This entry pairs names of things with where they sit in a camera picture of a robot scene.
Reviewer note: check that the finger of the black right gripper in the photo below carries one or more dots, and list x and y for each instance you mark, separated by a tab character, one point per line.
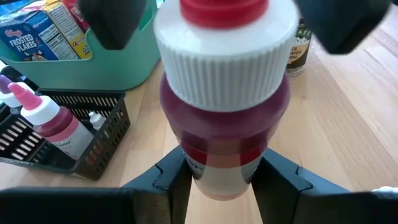
113	21
342	25

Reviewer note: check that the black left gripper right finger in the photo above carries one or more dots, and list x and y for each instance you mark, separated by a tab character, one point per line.
280	193

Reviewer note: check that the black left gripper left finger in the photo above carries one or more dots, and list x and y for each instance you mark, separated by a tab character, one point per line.
164	193

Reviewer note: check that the small red cereal box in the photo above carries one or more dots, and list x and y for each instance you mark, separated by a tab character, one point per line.
73	15

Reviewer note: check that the red food colouring bottle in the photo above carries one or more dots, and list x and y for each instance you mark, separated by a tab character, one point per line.
224	124

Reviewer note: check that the pink food colouring bottle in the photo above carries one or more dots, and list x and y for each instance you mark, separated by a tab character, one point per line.
56	124

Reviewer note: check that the purple food colouring bottle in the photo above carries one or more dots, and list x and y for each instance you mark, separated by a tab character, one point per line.
9	99

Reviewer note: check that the teal plastic bin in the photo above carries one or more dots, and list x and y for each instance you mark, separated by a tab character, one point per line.
109	74

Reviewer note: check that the tan-lidded seasoning jar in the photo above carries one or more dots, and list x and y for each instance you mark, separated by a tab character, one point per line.
298	56

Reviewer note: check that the black slotted plastic basket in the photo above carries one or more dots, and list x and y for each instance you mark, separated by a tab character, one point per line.
102	155

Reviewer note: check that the blue Frosted Flakes box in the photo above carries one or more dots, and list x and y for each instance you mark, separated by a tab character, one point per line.
28	43

